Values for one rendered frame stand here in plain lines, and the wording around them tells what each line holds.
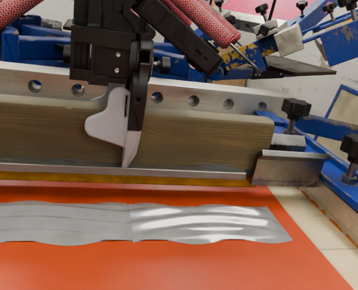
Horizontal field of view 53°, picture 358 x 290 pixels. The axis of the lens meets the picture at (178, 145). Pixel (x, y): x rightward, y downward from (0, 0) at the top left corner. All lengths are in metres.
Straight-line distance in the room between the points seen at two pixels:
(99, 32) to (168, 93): 0.30
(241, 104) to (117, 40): 0.38
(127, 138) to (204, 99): 0.30
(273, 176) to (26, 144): 0.30
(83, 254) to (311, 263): 0.23
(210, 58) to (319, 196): 0.24
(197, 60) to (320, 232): 0.25
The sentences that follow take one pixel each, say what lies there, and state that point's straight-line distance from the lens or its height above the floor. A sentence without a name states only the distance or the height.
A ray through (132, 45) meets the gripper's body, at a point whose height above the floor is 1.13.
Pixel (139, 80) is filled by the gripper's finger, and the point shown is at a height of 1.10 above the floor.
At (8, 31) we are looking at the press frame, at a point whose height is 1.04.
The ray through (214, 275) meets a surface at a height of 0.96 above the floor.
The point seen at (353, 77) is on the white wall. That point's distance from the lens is 3.28.
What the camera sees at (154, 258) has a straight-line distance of 0.36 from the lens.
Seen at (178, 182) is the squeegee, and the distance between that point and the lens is 0.47.
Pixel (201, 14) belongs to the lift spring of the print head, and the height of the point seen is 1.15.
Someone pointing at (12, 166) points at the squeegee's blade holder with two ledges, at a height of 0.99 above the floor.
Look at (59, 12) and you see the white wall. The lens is 4.56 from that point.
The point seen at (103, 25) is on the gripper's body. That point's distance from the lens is 0.39.
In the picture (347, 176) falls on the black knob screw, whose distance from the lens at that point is 0.51.
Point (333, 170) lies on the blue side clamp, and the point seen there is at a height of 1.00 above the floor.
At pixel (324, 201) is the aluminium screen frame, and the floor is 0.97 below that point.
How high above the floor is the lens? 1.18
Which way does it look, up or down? 22 degrees down
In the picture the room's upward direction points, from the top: 9 degrees clockwise
